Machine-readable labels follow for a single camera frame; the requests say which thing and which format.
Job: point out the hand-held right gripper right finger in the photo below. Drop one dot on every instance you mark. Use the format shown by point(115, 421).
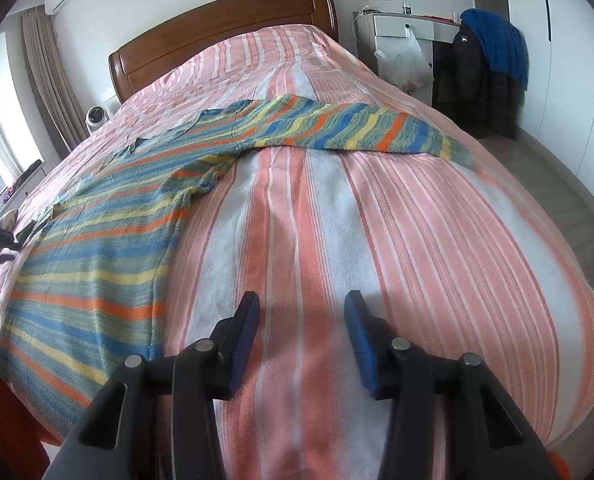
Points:
point(364, 350)

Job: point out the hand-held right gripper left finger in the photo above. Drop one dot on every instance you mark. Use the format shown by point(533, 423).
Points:
point(244, 345)

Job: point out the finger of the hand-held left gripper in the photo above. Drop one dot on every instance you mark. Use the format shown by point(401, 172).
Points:
point(3, 242)

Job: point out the striped knit sweater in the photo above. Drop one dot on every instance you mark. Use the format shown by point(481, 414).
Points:
point(102, 240)

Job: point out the white window bench cabinet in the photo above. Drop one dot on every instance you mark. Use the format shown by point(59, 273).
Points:
point(24, 187)

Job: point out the dark cloth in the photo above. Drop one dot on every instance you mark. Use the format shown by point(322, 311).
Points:
point(31, 167)

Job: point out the bed with pink striped sheet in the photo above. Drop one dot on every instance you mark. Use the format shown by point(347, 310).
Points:
point(327, 210)

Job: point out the beige curtain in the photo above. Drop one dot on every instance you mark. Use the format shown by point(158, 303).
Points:
point(52, 75)

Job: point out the black jacket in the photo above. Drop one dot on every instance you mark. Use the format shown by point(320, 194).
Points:
point(469, 80)

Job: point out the white plastic bag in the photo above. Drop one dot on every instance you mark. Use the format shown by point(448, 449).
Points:
point(407, 62)

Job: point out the wooden headboard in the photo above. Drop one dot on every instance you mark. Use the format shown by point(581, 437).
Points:
point(227, 25)

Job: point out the white desk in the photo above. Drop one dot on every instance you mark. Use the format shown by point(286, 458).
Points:
point(392, 25)

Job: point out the blue cloth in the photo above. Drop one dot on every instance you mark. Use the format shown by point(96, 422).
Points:
point(502, 45)

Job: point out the clear bottle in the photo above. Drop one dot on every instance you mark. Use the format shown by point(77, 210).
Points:
point(406, 6)

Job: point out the white wardrobe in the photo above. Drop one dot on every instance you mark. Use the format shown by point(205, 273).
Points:
point(572, 70)

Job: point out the white security camera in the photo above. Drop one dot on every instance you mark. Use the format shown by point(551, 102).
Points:
point(97, 117)

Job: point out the white wall socket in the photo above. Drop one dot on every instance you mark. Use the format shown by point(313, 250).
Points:
point(107, 95)

